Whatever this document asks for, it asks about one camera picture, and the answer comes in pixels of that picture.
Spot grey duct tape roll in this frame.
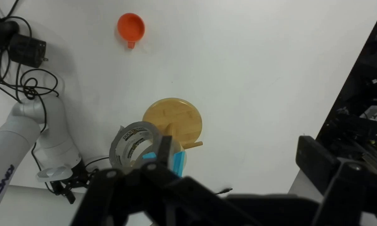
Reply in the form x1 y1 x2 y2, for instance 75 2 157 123
108 120 165 173

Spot small black power adapter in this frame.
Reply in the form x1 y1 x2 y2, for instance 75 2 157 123
8 32 48 69

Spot black clamp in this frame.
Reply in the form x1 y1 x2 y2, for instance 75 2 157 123
49 161 100 204

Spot large black power brick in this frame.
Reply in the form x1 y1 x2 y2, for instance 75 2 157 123
0 20 22 55

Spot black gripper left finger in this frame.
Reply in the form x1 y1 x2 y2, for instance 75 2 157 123
71 134 257 226

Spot thin black cable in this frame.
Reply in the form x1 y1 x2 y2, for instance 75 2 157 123
213 186 234 197

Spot tangled black cables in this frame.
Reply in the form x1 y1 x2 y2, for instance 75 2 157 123
0 0 62 105

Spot orange plastic cup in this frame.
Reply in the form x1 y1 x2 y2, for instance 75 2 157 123
116 11 147 50

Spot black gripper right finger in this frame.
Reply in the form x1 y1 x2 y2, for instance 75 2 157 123
296 135 377 226

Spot wooden peg stand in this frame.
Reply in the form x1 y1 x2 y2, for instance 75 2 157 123
141 97 205 150

